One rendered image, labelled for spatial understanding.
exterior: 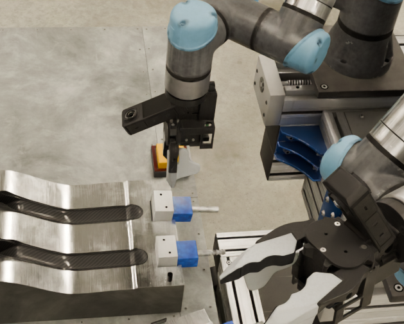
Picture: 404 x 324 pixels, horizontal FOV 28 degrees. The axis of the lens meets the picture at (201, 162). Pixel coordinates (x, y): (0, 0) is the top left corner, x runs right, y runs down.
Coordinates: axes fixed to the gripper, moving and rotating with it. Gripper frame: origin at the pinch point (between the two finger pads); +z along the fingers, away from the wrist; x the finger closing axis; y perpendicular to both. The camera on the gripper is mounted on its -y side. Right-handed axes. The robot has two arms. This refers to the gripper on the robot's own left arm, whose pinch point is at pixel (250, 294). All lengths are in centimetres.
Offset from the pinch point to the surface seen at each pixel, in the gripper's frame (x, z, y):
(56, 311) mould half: 53, 1, 56
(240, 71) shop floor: 178, -136, 123
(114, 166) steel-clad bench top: 82, -28, 55
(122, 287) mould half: 48, -10, 51
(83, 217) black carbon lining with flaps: 66, -12, 49
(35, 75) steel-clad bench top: 117, -26, 50
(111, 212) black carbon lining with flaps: 64, -17, 49
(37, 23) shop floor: 243, -78, 114
